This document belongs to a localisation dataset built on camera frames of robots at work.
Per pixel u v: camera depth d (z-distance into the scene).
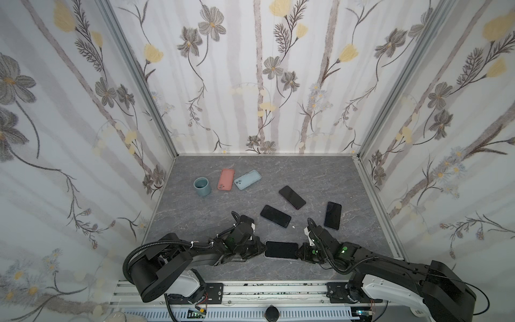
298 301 0.73
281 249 0.86
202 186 1.02
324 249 0.64
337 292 0.73
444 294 0.41
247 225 0.82
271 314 0.62
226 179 1.08
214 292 0.74
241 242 0.69
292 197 1.05
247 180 1.10
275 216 0.96
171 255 0.49
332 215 0.96
